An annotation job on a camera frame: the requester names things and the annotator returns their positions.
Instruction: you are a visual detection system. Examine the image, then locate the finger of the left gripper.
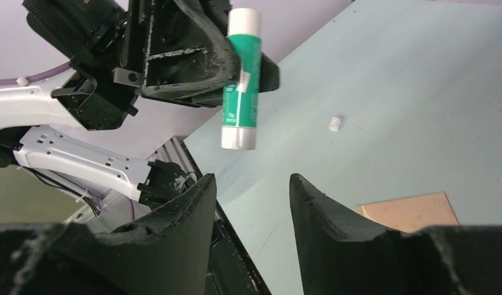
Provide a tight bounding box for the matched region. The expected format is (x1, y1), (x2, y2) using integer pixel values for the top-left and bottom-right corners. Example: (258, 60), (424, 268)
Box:
(186, 53), (280, 108)

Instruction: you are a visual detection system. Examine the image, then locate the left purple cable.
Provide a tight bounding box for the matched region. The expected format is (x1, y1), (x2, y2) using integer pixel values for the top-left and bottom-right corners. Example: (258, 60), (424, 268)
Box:
(0, 61), (73, 89)

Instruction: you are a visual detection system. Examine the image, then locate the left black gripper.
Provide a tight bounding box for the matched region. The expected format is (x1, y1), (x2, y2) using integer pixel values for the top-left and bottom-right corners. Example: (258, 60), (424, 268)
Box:
(23, 1), (240, 130)

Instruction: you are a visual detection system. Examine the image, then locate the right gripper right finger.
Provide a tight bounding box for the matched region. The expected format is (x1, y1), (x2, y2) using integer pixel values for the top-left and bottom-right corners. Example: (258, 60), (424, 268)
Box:
(289, 173), (502, 294)

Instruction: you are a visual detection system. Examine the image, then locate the tan paper envelope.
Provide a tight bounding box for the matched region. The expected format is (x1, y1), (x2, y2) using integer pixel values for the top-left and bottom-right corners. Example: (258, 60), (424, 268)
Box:
(353, 192), (459, 233)

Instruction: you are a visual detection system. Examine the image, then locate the white glue stick cap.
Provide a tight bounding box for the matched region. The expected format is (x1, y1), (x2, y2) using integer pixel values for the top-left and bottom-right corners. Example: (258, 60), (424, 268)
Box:
(327, 117), (342, 132)

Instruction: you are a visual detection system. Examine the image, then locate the white green glue stick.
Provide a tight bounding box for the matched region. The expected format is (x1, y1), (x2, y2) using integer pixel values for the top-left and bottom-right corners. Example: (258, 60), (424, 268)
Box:
(221, 8), (262, 150)

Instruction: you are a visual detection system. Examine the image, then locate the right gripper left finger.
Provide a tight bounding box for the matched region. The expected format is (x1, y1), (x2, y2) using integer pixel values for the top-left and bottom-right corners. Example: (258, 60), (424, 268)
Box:
(0, 173), (216, 294)

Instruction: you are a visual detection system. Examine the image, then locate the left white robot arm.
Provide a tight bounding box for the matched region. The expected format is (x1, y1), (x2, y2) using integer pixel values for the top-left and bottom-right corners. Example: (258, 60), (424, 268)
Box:
(0, 1), (280, 206)

